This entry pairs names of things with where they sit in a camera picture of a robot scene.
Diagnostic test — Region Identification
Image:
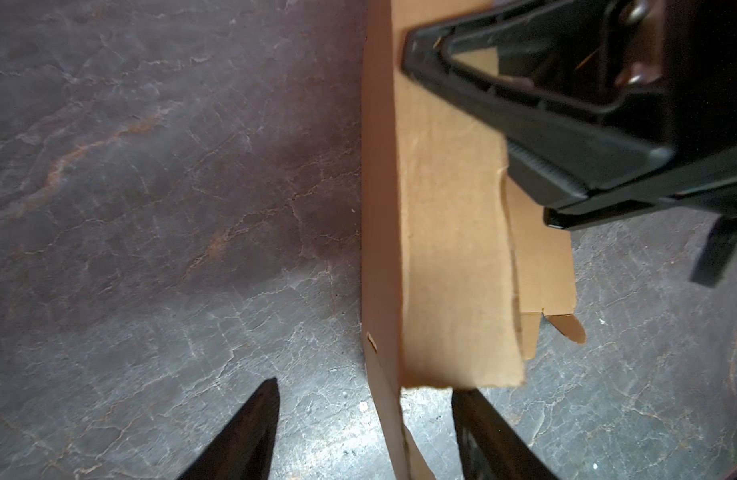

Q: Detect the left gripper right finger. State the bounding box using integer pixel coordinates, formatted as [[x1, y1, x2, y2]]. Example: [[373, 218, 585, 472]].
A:
[[451, 389, 558, 480]]

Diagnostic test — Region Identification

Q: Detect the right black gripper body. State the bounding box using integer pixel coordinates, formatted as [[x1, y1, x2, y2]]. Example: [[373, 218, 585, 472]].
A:
[[612, 1, 737, 216]]

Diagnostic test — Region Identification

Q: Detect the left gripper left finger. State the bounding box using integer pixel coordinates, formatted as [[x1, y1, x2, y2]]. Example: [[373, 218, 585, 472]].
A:
[[178, 378, 280, 480]]

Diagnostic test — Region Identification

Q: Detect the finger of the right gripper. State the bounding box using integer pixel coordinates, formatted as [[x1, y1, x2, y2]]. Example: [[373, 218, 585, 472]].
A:
[[543, 145, 737, 230], [401, 1, 674, 207]]

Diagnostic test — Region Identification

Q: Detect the brown cardboard box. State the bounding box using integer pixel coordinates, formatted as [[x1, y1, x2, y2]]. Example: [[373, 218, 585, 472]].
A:
[[362, 1, 586, 479]]

